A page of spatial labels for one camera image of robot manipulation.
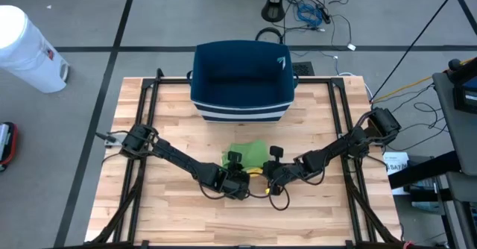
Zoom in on blue coiled cable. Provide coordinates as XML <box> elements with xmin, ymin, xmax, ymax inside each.
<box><xmin>296</xmin><ymin>3</ymin><xmax>323</xmax><ymax>28</ymax></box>

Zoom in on black metal table frame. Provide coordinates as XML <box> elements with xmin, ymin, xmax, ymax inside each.
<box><xmin>85</xmin><ymin>68</ymin><xmax>409</xmax><ymax>249</ymax></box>

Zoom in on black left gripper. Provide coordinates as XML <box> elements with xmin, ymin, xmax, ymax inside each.
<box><xmin>214</xmin><ymin>165</ymin><xmax>258</xmax><ymax>201</ymax></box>

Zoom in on thin black pole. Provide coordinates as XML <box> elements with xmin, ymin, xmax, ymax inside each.
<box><xmin>370</xmin><ymin>0</ymin><xmax>465</xmax><ymax>101</ymax></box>

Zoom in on red black floor device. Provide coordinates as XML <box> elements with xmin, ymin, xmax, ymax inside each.
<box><xmin>0</xmin><ymin>121</ymin><xmax>19</xmax><ymax>172</ymax></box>

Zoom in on black beam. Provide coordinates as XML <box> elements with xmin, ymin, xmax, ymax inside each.
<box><xmin>387</xmin><ymin>150</ymin><xmax>463</xmax><ymax>190</ymax></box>

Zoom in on white printed paper sheet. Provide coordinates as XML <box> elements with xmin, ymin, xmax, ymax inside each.
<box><xmin>382</xmin><ymin>151</ymin><xmax>411</xmax><ymax>196</ymax></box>

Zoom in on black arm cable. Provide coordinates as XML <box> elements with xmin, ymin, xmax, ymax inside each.
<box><xmin>199</xmin><ymin>181</ymin><xmax>262</xmax><ymax>201</ymax></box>
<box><xmin>268</xmin><ymin>183</ymin><xmax>291</xmax><ymax>212</ymax></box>

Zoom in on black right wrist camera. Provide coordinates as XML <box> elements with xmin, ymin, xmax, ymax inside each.
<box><xmin>268</xmin><ymin>145</ymin><xmax>285</xmax><ymax>160</ymax></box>

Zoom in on black floor vent grate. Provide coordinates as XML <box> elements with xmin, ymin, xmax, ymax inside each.
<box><xmin>292</xmin><ymin>61</ymin><xmax>315</xmax><ymax>78</ymax></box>

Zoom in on navy white striped fabric basket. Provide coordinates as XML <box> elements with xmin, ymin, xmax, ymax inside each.
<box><xmin>188</xmin><ymin>39</ymin><xmax>300</xmax><ymax>124</ymax></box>

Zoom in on grey side table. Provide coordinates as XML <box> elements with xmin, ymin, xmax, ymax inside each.
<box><xmin>432</xmin><ymin>72</ymin><xmax>477</xmax><ymax>175</ymax></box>

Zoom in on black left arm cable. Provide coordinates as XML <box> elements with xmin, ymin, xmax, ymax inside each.
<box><xmin>199</xmin><ymin>181</ymin><xmax>262</xmax><ymax>201</ymax></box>

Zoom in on black floor stand base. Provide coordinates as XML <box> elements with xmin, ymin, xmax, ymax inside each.
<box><xmin>260</xmin><ymin>0</ymin><xmax>287</xmax><ymax>22</ymax></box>

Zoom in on green microfibre towel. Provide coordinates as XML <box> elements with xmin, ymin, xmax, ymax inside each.
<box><xmin>221</xmin><ymin>139</ymin><xmax>270</xmax><ymax>170</ymax></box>

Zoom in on loose black cables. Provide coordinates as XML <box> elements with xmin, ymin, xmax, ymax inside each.
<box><xmin>391</xmin><ymin>84</ymin><xmax>450</xmax><ymax>153</ymax></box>

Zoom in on yellow floor cable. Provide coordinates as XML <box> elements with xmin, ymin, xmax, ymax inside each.
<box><xmin>372</xmin><ymin>57</ymin><xmax>477</xmax><ymax>104</ymax></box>

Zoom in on black electronic box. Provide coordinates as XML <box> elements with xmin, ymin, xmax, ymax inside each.
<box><xmin>446</xmin><ymin>57</ymin><xmax>477</xmax><ymax>115</ymax></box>

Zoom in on white cylindrical trash bin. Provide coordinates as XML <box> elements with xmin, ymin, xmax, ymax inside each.
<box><xmin>0</xmin><ymin>4</ymin><xmax>71</xmax><ymax>94</ymax></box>

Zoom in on black coiled cable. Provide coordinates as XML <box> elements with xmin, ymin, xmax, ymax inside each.
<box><xmin>255</xmin><ymin>27</ymin><xmax>284</xmax><ymax>45</ymax></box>

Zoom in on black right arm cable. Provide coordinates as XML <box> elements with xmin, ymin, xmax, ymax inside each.
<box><xmin>268</xmin><ymin>183</ymin><xmax>291</xmax><ymax>212</ymax></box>

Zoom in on tangled black floor cables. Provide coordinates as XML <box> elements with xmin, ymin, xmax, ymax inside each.
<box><xmin>282</xmin><ymin>0</ymin><xmax>358</xmax><ymax>52</ymax></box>

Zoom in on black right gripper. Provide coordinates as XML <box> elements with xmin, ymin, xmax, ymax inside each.
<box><xmin>257</xmin><ymin>158</ymin><xmax>297</xmax><ymax>189</ymax></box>

